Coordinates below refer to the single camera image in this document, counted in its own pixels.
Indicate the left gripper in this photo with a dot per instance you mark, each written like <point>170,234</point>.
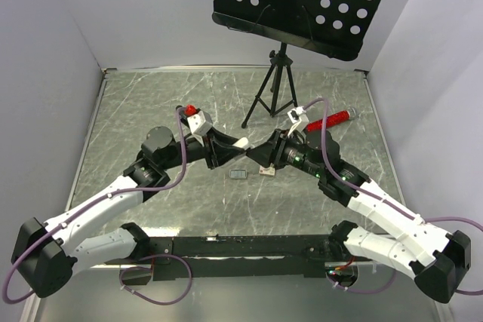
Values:
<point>219,153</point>

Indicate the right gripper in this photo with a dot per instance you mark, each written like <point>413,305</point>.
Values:
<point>272,151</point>

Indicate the white staple box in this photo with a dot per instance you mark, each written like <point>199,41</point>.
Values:
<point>267,171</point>

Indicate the white stapler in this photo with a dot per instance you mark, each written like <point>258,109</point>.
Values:
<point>242,143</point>

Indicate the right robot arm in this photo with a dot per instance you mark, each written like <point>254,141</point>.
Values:
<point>437,260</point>

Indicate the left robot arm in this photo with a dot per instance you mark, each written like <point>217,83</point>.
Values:
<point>47,254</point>

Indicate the red glitter tube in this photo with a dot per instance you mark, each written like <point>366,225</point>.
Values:
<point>333,120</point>

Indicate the black tripod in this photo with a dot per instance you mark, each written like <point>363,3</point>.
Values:
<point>280,63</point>

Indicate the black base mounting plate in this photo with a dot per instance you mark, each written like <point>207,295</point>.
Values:
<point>242,256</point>

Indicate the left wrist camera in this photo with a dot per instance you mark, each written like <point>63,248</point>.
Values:
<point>198,121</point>

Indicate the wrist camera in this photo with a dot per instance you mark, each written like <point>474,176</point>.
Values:
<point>298,118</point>
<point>198,121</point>

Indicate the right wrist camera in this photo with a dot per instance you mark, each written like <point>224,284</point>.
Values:
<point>298,118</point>

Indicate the aluminium rail frame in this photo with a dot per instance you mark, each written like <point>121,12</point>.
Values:
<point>276,278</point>

